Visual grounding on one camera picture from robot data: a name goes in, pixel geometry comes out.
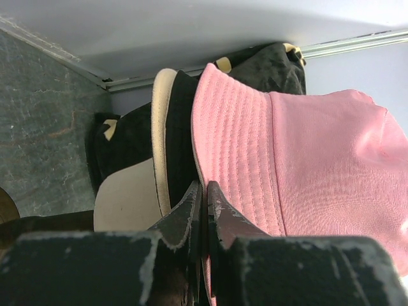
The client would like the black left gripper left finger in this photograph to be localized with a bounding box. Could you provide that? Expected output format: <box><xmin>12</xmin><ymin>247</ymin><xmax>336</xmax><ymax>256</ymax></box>
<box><xmin>1</xmin><ymin>181</ymin><xmax>201</xmax><ymax>305</ymax></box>

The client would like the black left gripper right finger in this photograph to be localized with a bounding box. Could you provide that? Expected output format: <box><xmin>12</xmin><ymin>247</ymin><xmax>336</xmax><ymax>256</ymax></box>
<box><xmin>207</xmin><ymin>181</ymin><xmax>407</xmax><ymax>305</ymax></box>

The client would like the black bucket hat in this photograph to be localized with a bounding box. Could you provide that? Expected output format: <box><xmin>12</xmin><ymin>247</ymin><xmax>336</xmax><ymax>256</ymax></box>
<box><xmin>165</xmin><ymin>71</ymin><xmax>199</xmax><ymax>207</ymax></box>

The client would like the pink bucket hat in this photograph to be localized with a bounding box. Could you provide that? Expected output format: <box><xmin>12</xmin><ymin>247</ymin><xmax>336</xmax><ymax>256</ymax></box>
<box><xmin>191</xmin><ymin>62</ymin><xmax>408</xmax><ymax>306</ymax></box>

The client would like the cream bucket hat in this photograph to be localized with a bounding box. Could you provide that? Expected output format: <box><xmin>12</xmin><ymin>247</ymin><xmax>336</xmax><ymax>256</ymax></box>
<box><xmin>151</xmin><ymin>68</ymin><xmax>177</xmax><ymax>216</ymax></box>

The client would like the black floral blanket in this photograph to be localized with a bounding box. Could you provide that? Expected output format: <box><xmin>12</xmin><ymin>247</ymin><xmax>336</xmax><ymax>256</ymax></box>
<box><xmin>85</xmin><ymin>42</ymin><xmax>306</xmax><ymax>192</ymax></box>

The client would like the brown round wooden stand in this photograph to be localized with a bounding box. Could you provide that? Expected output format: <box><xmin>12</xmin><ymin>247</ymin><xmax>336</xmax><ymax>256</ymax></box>
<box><xmin>0</xmin><ymin>188</ymin><xmax>20</xmax><ymax>223</ymax></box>

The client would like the aluminium corner profile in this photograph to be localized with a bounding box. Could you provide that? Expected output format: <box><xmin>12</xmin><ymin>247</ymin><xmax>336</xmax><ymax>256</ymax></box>
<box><xmin>104</xmin><ymin>29</ymin><xmax>407</xmax><ymax>92</ymax></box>

